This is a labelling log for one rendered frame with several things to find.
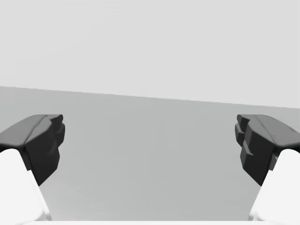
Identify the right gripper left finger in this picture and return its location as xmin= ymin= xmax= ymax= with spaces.
xmin=0 ymin=114 xmax=66 ymax=222

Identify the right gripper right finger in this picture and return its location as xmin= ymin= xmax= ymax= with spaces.
xmin=234 ymin=114 xmax=300 ymax=222

